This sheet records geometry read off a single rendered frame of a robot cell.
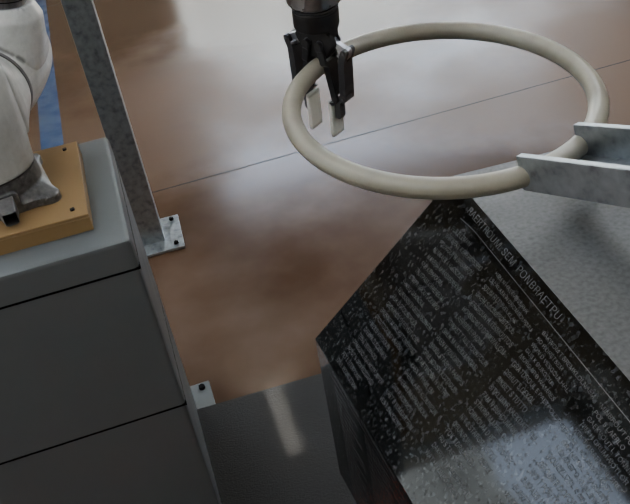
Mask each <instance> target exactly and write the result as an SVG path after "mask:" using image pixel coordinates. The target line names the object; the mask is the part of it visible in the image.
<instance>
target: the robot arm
mask: <svg viewBox="0 0 630 504"><path fill-rule="evenodd" d="M339 2H340V0H286V3H287V4H288V6H289V7H290V8H291V9H292V18H293V26H294V28H295V29H293V30H291V31H289V32H288V33H286V34H285V35H284V36H283V38H284V41H285V43H286V45H287V48H288V55H289V61H290V68H291V75H292V80H293V79H294V78H295V76H296V75H297V74H298V73H299V72H300V71H301V70H302V69H303V68H304V67H305V66H306V65H307V64H308V63H309V62H310V61H312V60H313V59H314V58H318V59H319V63H320V66H322V67H323V68H324V73H325V77H326V80H327V84H328V88H329V91H330V95H331V99H332V100H330V101H329V102H328V106H329V116H330V127H331V136H332V137H335V136H337V135H338V134H339V133H341V132H342V131H343V130H344V119H343V117H344V116H345V114H346V111H345V103H346V102H347V101H348V100H350V99H351V98H352V97H354V78H353V55H354V52H355V47H354V46H353V45H349V46H347V45H345V44H344V43H342V42H341V38H340V36H339V33H338V26H339V22H340V19H339V7H338V3H339ZM336 49H337V50H336ZM337 51H338V54H337ZM338 58H339V59H338ZM337 60H338V62H337ZM51 67H52V47H51V43H50V40H49V38H48V35H47V32H46V27H45V21H44V15H43V10H42V9H41V7H40V6H39V5H38V4H37V2H36V1H35V0H0V221H2V222H3V223H4V224H5V225H6V226H7V227H10V226H13V225H16V224H18V223H19V222H20V220H19V214H20V213H23V212H25V211H28V210H31V209H34V208H37V207H40V206H44V205H49V204H53V203H56V202H58V201H59V200H60V199H61V197H62V196H61V193H60V191H59V189H58V188H57V187H55V186H53V185H52V184H51V182H50V180H49V178H48V176H47V175H46V173H45V171H44V169H43V167H42V163H43V161H42V158H41V156H40V155H39V154H37V153H33V151H32V148H31V145H30V141H29V137H28V134H27V133H28V132H29V117H30V110H31V109H32V108H33V106H34V105H35V103H36V102H37V100H38V98H39V97H40V95H41V93H42V91H43V89H44V87H45V85H46V82H47V80H48V77H49V74H50V71H51ZM316 84H317V83H314V84H313V85H312V86H311V87H310V89H309V90H308V91H307V93H306V95H305V97H304V102H305V107H306V108H307V109H308V117H309V126H310V129H312V130H313V129H314V128H315V127H317V126H318V125H319V124H321V123H322V122H323V120H322V111H321V101H320V91H319V88H317V87H316V86H317V85H318V84H317V85H316ZM314 87H316V88H315V89H313V88H314Z"/></svg>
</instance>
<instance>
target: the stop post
mask: <svg viewBox="0 0 630 504"><path fill-rule="evenodd" d="M61 3H62V6H63V9H64V12H65V15H66V18H67V21H68V24H69V27H70V30H71V33H72V36H73V40H74V43H75V46H76V49H77V52H78V55H79V58H80V61H81V64H82V67H83V70H84V73H85V76H86V79H87V82H88V85H89V88H90V91H91V94H92V97H93V100H94V103H95V106H96V109H97V112H98V115H99V118H100V121H101V124H102V127H103V130H104V134H105V137H106V138H107V139H108V140H109V142H110V145H111V148H112V151H113V154H114V157H115V159H116V162H117V166H118V169H119V172H120V175H121V178H122V181H123V184H124V187H125V191H126V194H127V197H128V200H129V203H130V206H131V209H132V212H133V215H134V218H135V221H136V224H137V227H138V230H139V233H140V236H141V239H142V242H143V245H144V248H145V252H146V255H147V258H148V257H152V256H156V255H159V254H163V253H167V252H171V251H174V250H178V249H182V248H185V243H184V239H183V235H182V231H181V226H180V222H179V218H178V215H177V214H176V215H173V216H169V217H165V218H161V219H160V218H159V215H158V211H157V208H156V205H155V201H154V198H153V195H152V192H151V188H150V185H149V182H148V178H147V175H146V172H145V169H144V165H143V162H142V159H141V156H140V152H139V149H138V146H137V142H136V139H135V136H134V133H133V129H132V126H131V123H130V119H129V116H128V113H127V110H126V106H125V103H124V100H123V97H122V93H121V90H120V87H119V83H118V80H117V77H116V74H115V70H114V67H113V64H112V61H111V57H110V54H109V51H108V47H107V44H106V41H105V38H104V34H103V31H102V28H101V24H100V21H99V18H98V15H97V11H96V8H95V5H94V2H93V0H61Z"/></svg>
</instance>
